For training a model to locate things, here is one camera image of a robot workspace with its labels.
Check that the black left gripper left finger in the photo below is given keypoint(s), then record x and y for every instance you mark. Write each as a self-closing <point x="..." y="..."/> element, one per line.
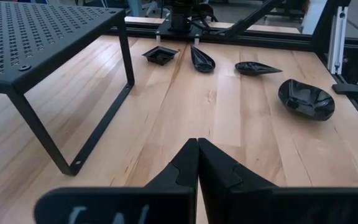
<point x="182" y="168"/>

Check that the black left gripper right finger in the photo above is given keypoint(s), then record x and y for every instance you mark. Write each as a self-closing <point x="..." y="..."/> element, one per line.
<point x="219" y="174"/>

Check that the glossy black teardrop plate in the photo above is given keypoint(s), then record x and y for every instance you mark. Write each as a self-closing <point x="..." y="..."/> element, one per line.
<point x="202" y="60"/>
<point x="253" y="68"/>

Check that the black square mini plate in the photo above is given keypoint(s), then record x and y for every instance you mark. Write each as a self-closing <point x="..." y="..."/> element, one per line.
<point x="160" y="56"/>

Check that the black rounded square bowl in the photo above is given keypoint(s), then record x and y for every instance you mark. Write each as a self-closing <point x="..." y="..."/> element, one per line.
<point x="306" y="99"/>

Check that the white base standoff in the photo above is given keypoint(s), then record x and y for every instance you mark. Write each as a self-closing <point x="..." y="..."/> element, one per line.
<point x="196" y="41"/>
<point x="158" y="38"/>

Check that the black perforated metal shelf riser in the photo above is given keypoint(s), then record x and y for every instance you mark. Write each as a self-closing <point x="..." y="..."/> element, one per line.
<point x="73" y="56"/>

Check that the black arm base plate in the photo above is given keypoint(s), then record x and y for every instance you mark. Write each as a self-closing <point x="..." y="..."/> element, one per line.
<point x="179" y="32"/>

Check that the black table end rail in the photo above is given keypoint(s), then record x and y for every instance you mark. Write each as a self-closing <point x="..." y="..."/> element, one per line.
<point x="259" y="40"/>

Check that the black table-edge bracket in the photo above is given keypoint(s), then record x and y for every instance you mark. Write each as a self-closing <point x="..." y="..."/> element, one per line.
<point x="350" y="88"/>

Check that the black diagonal frame brace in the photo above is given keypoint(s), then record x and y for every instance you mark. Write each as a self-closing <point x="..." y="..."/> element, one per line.
<point x="253" y="17"/>

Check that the grey aluminium frame post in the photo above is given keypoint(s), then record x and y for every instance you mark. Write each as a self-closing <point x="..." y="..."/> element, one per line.
<point x="337" y="40"/>

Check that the black frame upright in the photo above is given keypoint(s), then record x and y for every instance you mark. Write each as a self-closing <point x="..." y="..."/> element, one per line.
<point x="322" y="25"/>

